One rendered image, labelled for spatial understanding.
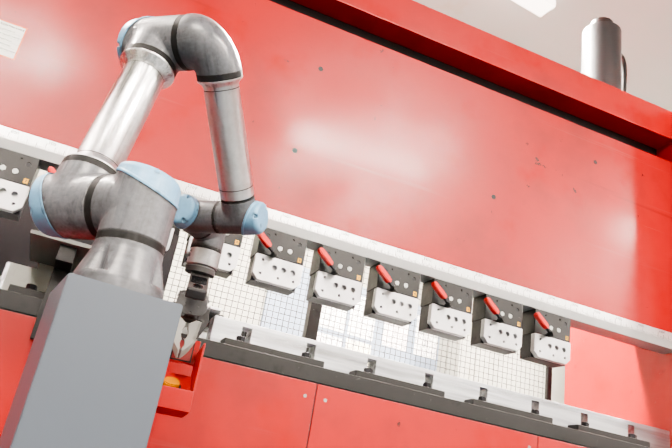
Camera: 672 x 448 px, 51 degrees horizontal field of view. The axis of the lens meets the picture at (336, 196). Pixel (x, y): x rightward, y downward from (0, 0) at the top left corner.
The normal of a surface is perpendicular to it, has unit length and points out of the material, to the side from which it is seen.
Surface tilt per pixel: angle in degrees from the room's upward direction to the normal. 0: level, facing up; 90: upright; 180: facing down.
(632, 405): 90
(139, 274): 73
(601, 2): 180
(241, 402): 90
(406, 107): 90
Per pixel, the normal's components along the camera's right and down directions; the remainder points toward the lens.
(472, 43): 0.38, -0.33
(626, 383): -0.91, -0.30
